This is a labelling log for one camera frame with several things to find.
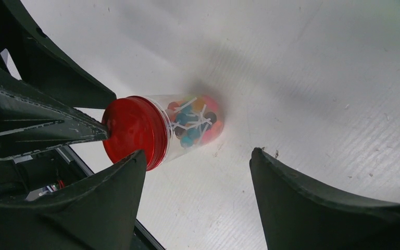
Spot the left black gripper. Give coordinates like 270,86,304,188
0,51,108,200

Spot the clear plastic jar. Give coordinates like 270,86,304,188
145,94,224,163

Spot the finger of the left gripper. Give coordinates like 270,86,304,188
0,1,117,109

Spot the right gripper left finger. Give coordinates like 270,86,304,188
0,151,146,249

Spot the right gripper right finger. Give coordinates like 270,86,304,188
249,148,400,249

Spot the red jar lid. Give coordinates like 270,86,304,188
102,96,169,171

